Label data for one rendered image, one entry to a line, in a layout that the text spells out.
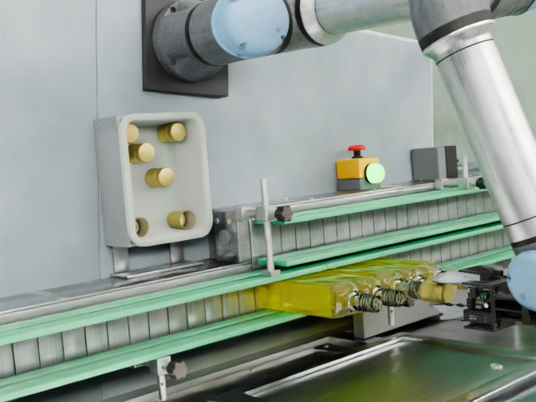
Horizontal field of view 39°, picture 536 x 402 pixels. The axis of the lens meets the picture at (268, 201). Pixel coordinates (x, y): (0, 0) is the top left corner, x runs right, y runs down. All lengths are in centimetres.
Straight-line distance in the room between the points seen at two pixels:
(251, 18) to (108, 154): 33
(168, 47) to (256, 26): 20
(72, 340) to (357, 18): 67
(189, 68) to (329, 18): 28
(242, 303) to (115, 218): 27
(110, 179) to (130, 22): 29
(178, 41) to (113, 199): 30
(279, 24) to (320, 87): 44
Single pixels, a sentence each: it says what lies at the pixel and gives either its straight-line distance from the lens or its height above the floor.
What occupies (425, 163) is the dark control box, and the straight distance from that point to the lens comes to 191.
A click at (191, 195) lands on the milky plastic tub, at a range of 140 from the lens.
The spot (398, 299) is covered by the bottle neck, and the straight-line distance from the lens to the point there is 130.
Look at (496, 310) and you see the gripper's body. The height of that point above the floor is 133.
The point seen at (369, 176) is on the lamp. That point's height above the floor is 84.
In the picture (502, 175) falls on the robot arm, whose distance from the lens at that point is 96.
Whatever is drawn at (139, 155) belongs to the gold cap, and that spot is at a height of 81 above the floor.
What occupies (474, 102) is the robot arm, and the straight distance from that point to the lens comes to 97.
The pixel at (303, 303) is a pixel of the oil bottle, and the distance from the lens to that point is 132.
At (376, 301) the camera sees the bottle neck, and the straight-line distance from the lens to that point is 125.
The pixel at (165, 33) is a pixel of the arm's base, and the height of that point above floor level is 80.
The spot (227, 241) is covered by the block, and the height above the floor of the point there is 86.
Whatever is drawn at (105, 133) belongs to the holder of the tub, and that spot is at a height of 79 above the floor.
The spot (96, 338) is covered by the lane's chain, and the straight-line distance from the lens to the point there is 123.
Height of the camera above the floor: 194
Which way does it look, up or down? 48 degrees down
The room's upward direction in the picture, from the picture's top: 89 degrees clockwise
